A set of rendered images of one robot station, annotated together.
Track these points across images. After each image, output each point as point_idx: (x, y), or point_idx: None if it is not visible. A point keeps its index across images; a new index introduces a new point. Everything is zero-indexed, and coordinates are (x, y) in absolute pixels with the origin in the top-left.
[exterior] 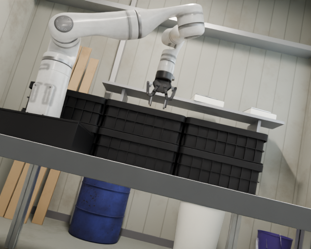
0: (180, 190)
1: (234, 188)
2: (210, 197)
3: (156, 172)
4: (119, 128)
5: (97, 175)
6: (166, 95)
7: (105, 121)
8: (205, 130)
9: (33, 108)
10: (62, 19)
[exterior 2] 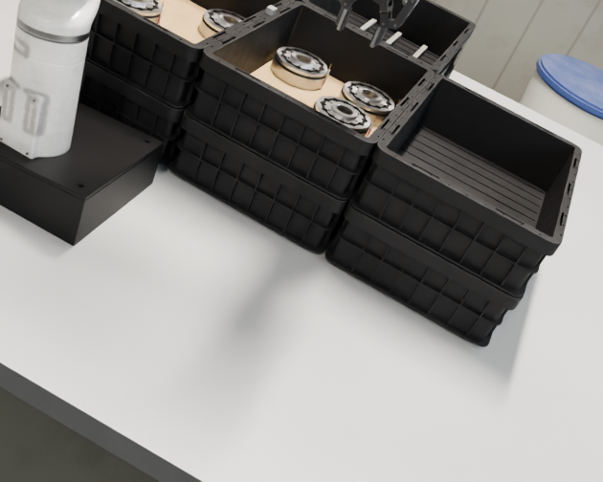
0: (164, 473)
1: (442, 317)
2: None
3: (129, 440)
4: (225, 126)
5: (48, 410)
6: (384, 15)
7: (197, 101)
8: (413, 186)
9: (11, 135)
10: None
